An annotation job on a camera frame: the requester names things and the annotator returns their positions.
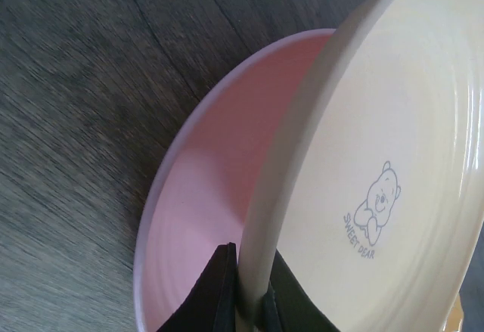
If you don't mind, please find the cream bear print plate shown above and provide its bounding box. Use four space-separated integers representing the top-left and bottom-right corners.
236 0 483 331

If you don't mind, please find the plain pink round plate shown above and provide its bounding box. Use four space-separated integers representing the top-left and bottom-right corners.
133 29 332 331

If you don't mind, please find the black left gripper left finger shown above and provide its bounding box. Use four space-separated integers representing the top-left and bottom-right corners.
158 243 237 332

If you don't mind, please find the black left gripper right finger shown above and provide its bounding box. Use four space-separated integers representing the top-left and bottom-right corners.
260 252 337 332

